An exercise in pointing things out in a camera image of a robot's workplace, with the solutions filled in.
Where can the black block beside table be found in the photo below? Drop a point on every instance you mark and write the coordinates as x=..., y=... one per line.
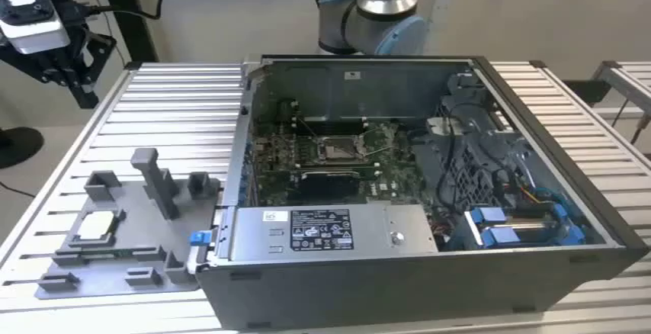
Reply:
x=584, y=92

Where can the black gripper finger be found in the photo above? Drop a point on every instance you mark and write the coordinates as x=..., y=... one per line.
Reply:
x=86, y=67
x=48, y=67

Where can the blue case latch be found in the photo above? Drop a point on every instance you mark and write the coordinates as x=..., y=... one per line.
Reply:
x=197, y=238

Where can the black finned heatsink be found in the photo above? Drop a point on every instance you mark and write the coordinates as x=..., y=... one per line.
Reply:
x=285, y=111

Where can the black round stand base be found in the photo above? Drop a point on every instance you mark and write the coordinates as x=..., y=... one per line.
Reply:
x=17, y=147

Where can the black upright pole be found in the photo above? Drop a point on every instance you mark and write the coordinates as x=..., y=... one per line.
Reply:
x=134, y=25

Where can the aluminium slat side table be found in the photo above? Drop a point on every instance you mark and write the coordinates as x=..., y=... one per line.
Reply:
x=625, y=78

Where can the grey parts rack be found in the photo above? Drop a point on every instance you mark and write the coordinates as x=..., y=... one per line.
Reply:
x=137, y=219

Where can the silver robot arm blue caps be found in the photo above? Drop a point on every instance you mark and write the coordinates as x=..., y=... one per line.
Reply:
x=370, y=25

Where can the black open PC case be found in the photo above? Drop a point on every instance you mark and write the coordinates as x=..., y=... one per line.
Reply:
x=356, y=292

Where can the grey plastic drive cage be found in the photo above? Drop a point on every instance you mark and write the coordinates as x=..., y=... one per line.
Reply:
x=460, y=166

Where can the silver power supply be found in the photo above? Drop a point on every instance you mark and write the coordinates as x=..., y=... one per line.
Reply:
x=253, y=235

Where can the CPU socket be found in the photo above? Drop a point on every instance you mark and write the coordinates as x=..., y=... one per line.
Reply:
x=338, y=151

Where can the green RAM stick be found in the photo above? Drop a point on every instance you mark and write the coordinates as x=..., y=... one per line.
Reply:
x=121, y=252

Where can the green motherboard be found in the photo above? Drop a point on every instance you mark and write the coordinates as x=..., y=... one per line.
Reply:
x=393, y=181

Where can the metal locking lever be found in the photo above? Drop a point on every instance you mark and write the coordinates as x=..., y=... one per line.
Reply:
x=381, y=149

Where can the black RAM slot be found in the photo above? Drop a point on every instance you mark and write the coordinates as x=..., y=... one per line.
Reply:
x=330, y=124
x=330, y=119

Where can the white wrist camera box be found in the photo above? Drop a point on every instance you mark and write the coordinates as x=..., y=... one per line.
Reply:
x=34, y=34

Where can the blue disk carrier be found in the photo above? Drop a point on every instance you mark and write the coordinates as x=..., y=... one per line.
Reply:
x=500, y=236
x=485, y=215

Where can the silver CPU plate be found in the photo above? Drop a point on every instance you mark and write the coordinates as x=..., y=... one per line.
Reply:
x=96, y=225

